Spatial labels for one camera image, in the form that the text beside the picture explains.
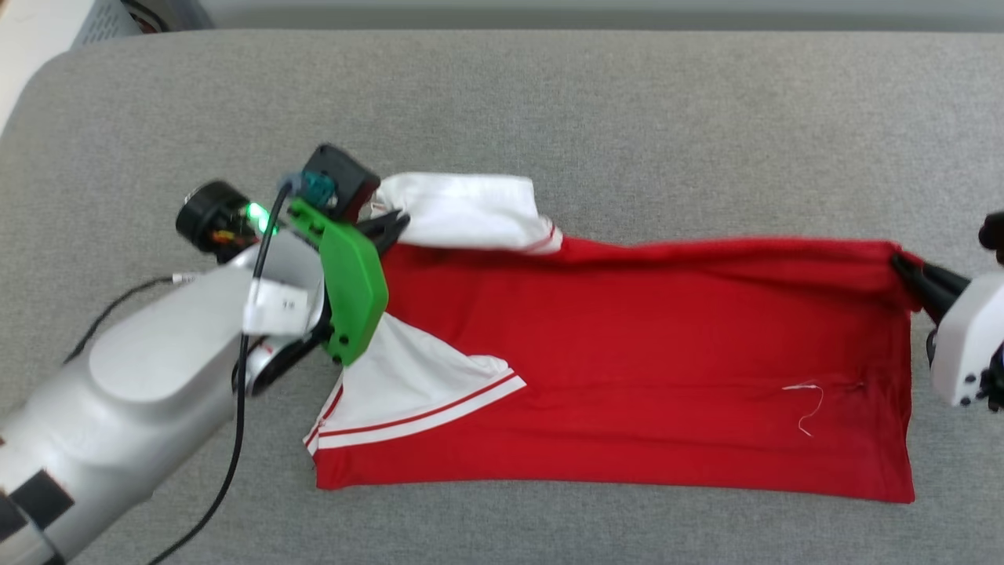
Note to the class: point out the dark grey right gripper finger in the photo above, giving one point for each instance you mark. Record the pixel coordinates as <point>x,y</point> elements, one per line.
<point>933,286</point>

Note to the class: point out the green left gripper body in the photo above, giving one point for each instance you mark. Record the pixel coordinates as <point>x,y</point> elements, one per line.
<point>353,290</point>

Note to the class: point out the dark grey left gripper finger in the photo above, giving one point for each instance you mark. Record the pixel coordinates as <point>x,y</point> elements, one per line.
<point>386,229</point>

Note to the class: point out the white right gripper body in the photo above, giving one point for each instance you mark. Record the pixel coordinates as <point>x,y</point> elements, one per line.
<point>973,337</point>

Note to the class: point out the red and white shirt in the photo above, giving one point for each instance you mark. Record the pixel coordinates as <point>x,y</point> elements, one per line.
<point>627,353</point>

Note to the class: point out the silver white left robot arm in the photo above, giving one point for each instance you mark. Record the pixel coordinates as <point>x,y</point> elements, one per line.
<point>141,377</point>

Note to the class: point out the black left wrist motor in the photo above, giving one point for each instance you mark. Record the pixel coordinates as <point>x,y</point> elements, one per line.
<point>208,216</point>

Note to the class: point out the white equipment box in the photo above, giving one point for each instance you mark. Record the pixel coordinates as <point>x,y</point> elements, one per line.
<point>31,39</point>

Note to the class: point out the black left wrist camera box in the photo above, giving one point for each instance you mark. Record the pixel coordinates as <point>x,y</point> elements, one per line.
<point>345,176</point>

